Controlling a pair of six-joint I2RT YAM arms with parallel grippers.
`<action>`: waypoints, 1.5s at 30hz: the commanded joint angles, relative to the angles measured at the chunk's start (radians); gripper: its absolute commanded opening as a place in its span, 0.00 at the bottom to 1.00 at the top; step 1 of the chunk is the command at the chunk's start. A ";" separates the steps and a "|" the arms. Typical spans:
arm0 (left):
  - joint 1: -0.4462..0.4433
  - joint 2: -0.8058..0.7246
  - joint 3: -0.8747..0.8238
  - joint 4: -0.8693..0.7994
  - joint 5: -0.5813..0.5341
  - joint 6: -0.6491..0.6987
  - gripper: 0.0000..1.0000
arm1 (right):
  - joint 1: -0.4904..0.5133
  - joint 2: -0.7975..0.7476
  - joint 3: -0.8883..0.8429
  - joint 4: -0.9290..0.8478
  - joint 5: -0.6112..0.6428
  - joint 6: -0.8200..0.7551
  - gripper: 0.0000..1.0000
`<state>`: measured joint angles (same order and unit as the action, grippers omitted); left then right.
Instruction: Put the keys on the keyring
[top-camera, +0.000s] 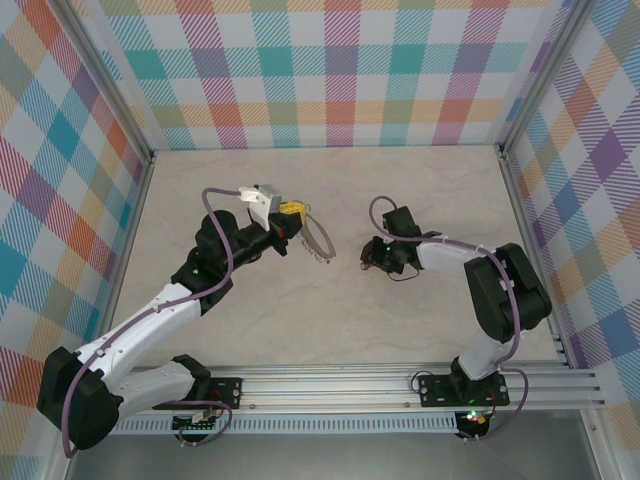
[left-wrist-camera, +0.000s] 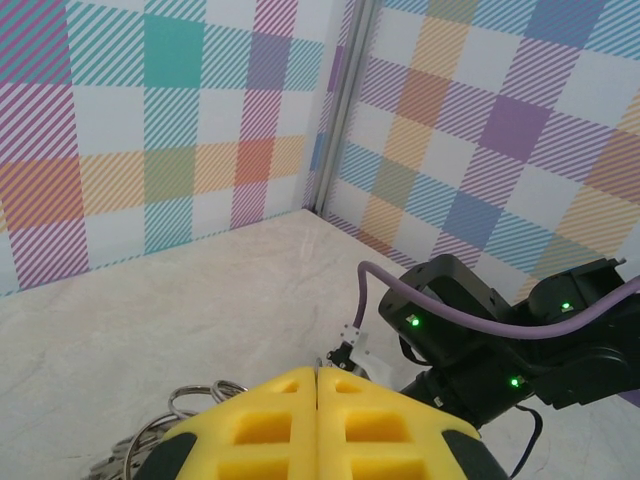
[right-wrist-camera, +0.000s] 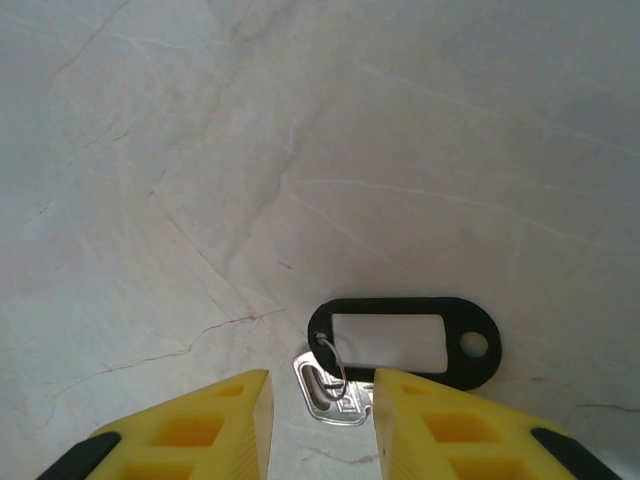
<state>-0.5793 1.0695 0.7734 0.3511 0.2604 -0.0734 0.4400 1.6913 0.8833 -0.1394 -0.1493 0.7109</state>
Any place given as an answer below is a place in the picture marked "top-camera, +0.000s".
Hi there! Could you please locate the large metal keyring band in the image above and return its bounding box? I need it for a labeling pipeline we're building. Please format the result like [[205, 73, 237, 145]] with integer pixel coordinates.
[[299, 202, 335, 264]]

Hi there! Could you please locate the grey metal panel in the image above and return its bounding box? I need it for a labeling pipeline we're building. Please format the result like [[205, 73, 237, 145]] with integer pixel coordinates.
[[64, 432, 601, 480]]

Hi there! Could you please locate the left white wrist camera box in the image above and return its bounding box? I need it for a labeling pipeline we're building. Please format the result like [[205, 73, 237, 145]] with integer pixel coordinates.
[[238, 183, 285, 234]]

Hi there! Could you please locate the aluminium side rail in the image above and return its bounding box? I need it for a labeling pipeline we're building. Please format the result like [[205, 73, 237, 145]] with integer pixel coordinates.
[[92, 152, 157, 351], [497, 147, 574, 369]]

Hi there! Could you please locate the long aluminium mounting rail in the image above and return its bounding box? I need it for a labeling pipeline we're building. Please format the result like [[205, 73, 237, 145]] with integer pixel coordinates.
[[54, 363, 609, 414]]

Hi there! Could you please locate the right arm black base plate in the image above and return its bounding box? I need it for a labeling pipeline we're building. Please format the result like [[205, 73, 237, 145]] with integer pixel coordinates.
[[417, 374, 510, 409]]

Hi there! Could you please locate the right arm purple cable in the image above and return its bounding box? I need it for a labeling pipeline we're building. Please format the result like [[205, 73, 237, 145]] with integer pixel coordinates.
[[369, 194, 531, 444]]

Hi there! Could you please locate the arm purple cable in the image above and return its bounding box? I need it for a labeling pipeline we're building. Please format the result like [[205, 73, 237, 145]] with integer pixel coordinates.
[[64, 187, 244, 459], [369, 194, 531, 444]]

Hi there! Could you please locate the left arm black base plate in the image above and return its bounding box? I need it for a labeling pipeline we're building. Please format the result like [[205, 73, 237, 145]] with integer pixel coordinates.
[[149, 377, 244, 412]]

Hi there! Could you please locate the white slotted cable duct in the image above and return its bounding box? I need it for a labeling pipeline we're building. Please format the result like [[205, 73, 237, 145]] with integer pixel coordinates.
[[112, 413, 459, 435]]

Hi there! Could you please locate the aluminium frame post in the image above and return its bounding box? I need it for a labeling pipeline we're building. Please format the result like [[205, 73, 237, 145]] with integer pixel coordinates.
[[47, 0, 156, 164], [497, 0, 599, 156]]

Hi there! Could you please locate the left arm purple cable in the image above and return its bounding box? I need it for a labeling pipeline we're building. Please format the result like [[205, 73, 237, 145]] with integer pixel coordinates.
[[64, 187, 244, 459]]

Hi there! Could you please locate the aluminium frame leg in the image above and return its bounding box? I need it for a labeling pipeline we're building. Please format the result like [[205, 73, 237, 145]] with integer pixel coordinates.
[[47, 447, 81, 480], [582, 407, 619, 480]]

